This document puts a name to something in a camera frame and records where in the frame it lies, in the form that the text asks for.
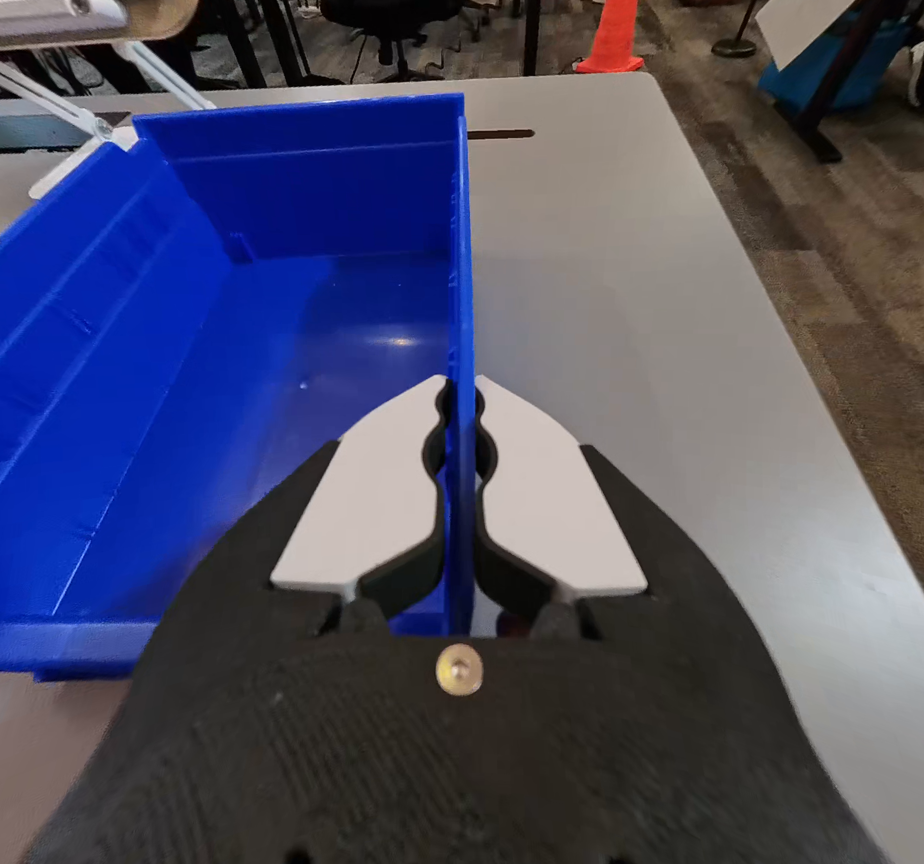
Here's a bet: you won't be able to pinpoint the orange traffic cone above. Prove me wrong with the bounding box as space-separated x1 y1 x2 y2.
575 0 645 74

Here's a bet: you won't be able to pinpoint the table with black leg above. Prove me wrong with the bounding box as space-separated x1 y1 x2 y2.
776 0 924 165

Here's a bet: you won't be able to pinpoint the blue plastic bin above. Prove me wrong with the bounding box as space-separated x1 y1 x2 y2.
0 91 479 683

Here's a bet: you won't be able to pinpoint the black office chair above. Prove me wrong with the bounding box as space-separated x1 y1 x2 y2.
320 0 492 83

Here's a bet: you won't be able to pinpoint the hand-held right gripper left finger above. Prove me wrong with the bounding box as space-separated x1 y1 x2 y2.
269 374 450 621

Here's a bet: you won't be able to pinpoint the blue bag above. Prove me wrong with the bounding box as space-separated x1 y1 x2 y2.
758 8 914 114

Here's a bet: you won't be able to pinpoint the white hanging sheet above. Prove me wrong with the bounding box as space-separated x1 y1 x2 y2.
754 0 896 72

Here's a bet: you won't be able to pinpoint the black sheet stand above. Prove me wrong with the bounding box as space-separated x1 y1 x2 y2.
711 0 777 60

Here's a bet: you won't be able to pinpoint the desk cable tray lid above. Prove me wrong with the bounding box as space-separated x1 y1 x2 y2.
0 112 132 154

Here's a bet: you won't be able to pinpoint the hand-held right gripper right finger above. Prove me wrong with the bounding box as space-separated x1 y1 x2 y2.
474 374 651 625

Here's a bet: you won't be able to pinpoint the white document stand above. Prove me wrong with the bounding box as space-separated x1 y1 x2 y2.
0 0 218 201

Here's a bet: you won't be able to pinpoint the brown top table black legs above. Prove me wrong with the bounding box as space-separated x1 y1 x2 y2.
202 0 546 89

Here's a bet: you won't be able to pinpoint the grey desk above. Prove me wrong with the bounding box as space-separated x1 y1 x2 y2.
0 71 924 864

